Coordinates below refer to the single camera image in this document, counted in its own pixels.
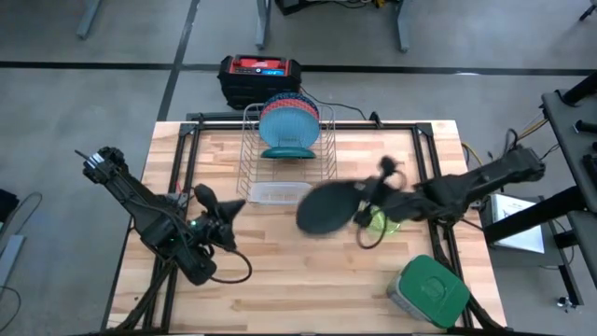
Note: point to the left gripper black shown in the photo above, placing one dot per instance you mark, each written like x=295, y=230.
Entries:
x=217, y=231

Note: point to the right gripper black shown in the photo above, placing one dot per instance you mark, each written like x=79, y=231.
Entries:
x=389, y=200

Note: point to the black plate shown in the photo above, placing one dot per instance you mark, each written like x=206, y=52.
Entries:
x=326, y=207

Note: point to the light blue textured plate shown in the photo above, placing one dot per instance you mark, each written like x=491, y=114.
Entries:
x=289, y=128

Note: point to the red patterned plate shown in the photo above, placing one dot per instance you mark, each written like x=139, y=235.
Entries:
x=290, y=103

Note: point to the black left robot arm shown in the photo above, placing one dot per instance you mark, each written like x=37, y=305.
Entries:
x=140, y=210

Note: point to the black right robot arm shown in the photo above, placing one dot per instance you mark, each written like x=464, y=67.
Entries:
x=466, y=191

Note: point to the translucent plastic cutlery holder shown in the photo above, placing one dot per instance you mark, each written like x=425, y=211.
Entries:
x=279, y=193

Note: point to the green lidded plastic container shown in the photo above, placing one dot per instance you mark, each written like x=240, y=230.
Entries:
x=434, y=291

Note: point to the red black power station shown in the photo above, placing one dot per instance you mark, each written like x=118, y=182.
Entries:
x=242, y=84

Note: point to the grey desk leg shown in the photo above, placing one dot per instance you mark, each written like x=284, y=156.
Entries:
x=88, y=18
x=404, y=25
x=263, y=23

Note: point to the black metal beam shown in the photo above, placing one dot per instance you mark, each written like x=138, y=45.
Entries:
x=536, y=214
x=583, y=91

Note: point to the grey side table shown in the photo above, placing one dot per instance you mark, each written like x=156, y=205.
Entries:
x=571, y=149

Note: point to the grey flat board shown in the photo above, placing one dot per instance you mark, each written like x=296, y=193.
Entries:
x=11, y=259

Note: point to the small caster wheel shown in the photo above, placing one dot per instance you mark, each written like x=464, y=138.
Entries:
x=565, y=303

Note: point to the black metal table frame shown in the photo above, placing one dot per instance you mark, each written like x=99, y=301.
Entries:
x=396, y=126

